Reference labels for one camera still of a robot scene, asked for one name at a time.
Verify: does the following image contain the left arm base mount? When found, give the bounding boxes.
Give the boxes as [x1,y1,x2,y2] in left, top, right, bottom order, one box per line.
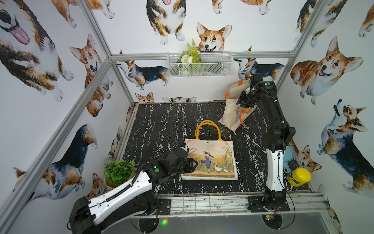
[141,199,171,216]

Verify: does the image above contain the light blue dustpan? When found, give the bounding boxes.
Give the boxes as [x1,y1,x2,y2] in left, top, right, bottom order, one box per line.
[283,145,295,174]

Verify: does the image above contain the white wire wall basket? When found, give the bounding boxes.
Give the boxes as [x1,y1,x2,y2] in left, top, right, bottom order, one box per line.
[167,52,233,78]

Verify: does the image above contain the green leafy plant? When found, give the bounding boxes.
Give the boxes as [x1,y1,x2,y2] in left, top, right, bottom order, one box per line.
[104,160,135,186]

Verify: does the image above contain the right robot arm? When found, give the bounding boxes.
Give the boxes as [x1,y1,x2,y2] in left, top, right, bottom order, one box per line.
[237,73,296,210]

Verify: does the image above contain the cream bag yellow handles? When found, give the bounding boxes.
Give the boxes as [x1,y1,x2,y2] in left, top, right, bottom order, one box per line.
[181,121,238,180]

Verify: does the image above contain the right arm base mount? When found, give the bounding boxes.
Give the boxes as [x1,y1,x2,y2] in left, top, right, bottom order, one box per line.
[247,196,290,213]

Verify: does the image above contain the green fern with white flower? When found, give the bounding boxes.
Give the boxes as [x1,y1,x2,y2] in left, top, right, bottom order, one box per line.
[179,40,202,76]

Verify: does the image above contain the cream bag orange handles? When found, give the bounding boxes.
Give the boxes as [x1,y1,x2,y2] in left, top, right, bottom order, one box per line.
[219,80,257,132]

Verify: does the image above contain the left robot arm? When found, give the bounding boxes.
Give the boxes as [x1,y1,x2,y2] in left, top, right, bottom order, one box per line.
[66,140,198,234]

